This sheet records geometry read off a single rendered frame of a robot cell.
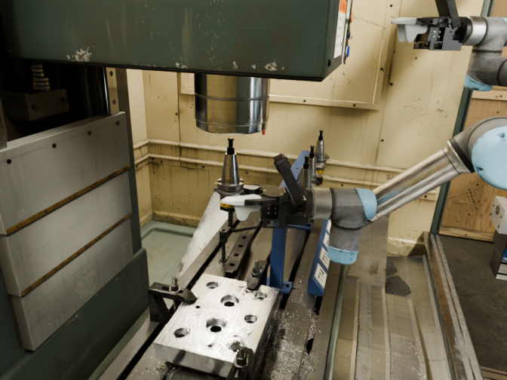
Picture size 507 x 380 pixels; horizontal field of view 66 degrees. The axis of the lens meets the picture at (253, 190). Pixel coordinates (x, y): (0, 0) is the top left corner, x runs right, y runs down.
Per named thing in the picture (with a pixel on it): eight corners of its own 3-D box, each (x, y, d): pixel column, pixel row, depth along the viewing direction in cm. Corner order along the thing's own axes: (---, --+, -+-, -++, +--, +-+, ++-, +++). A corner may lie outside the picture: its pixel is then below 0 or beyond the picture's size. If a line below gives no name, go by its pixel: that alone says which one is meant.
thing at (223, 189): (218, 186, 94) (218, 176, 93) (243, 186, 95) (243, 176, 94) (216, 196, 89) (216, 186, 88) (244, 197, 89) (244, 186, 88)
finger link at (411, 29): (395, 42, 100) (427, 43, 102) (399, 16, 98) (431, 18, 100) (388, 41, 103) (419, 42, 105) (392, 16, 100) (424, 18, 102)
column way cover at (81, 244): (139, 257, 139) (126, 111, 119) (35, 356, 97) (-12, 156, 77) (127, 255, 140) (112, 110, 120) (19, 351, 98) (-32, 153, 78)
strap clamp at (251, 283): (266, 290, 124) (268, 249, 118) (254, 317, 112) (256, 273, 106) (256, 288, 125) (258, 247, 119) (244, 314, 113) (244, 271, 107)
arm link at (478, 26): (489, 16, 102) (466, 16, 110) (474, 15, 101) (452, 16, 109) (481, 46, 105) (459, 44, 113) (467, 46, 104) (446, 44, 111)
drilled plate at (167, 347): (278, 302, 112) (279, 288, 110) (248, 383, 86) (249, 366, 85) (204, 286, 118) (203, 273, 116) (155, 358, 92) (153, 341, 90)
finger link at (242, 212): (222, 225, 88) (262, 222, 91) (223, 201, 86) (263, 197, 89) (219, 219, 91) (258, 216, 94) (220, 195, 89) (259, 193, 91)
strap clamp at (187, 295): (198, 323, 109) (197, 278, 103) (193, 331, 106) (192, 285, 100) (155, 313, 112) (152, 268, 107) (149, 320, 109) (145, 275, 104)
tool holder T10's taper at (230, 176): (221, 178, 93) (221, 150, 90) (240, 178, 93) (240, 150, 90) (220, 185, 89) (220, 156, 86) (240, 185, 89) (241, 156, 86)
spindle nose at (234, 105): (201, 117, 93) (200, 64, 89) (268, 120, 93) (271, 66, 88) (188, 133, 79) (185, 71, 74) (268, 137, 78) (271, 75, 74)
